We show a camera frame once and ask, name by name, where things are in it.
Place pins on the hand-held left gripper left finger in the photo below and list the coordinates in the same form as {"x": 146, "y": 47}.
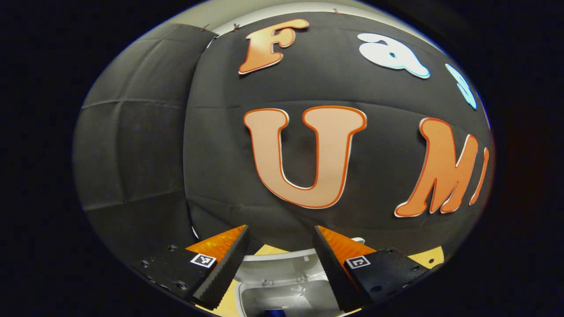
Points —
{"x": 229, "y": 268}

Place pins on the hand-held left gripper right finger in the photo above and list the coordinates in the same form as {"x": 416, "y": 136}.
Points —
{"x": 332, "y": 273}

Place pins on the white desktop garbage bin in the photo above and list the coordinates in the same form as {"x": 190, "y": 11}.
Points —
{"x": 282, "y": 264}

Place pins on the blue pop can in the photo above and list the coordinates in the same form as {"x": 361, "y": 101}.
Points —
{"x": 273, "y": 313}

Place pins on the wooden desktop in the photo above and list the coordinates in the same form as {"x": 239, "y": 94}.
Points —
{"x": 425, "y": 257}

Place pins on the black backdrop cloth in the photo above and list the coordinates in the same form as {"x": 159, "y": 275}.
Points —
{"x": 374, "y": 176}

